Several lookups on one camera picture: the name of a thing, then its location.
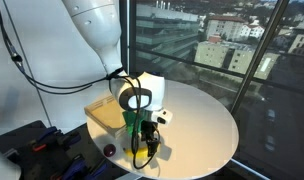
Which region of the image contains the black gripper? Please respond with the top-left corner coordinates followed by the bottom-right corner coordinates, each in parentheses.
top-left (140, 120), bottom-right (162, 158)

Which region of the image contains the yellow banana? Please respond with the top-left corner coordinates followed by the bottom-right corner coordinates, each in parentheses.
top-left (123, 144), bottom-right (150, 160)

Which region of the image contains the shallow wooden tray box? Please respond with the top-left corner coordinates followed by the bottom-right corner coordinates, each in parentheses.
top-left (83, 94), bottom-right (127, 140)

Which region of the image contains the white table leg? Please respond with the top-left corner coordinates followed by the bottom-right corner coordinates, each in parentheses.
top-left (122, 172), bottom-right (144, 180)

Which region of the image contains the dark red plum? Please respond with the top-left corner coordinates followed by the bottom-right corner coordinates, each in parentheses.
top-left (102, 143), bottom-right (117, 158)

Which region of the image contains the blue clamp with orange tips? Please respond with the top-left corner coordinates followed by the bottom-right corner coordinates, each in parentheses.
top-left (52, 156), bottom-right (110, 180)

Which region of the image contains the blue black clamp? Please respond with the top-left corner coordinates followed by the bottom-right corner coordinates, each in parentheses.
top-left (31, 125), bottom-right (82, 153)

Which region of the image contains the window mullion bar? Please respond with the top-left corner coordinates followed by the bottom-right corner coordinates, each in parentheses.
top-left (229, 0), bottom-right (291, 117)

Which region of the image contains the white rounded object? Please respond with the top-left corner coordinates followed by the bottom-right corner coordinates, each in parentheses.
top-left (0, 143), bottom-right (23, 180)

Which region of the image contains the black camera cable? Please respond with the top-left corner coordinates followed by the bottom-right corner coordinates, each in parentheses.
top-left (106, 74), bottom-right (162, 171)

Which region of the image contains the dark horizontal window rail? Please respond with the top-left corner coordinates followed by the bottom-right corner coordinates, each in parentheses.
top-left (135, 46), bottom-right (304, 98)

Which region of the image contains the window corner post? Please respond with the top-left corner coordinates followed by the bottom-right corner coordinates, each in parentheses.
top-left (118, 0), bottom-right (137, 79)

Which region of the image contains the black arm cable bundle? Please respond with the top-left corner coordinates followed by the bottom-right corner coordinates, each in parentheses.
top-left (0, 0), bottom-right (126, 96)

